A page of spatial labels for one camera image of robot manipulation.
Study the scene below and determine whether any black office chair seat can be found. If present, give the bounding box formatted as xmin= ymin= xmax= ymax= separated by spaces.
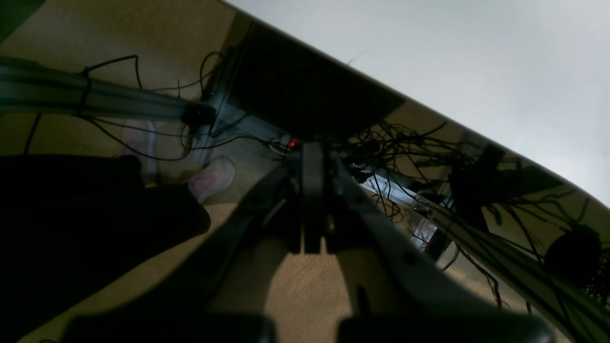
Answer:
xmin=0 ymin=154 xmax=211 ymax=343

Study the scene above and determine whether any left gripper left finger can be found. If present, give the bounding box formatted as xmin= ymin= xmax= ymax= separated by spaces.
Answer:
xmin=62 ymin=142 xmax=325 ymax=343

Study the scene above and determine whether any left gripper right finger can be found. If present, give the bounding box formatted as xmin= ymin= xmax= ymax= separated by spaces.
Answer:
xmin=324 ymin=151 xmax=555 ymax=343

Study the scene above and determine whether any white power strip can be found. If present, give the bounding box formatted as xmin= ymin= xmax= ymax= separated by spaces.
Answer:
xmin=267 ymin=137 xmax=300 ymax=156

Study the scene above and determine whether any pink white shoe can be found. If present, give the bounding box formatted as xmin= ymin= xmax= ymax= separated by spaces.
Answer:
xmin=187 ymin=155 xmax=236 ymax=204

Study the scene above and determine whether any aluminium frame rail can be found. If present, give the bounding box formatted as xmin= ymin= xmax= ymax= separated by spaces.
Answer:
xmin=0 ymin=56 xmax=216 ymax=126

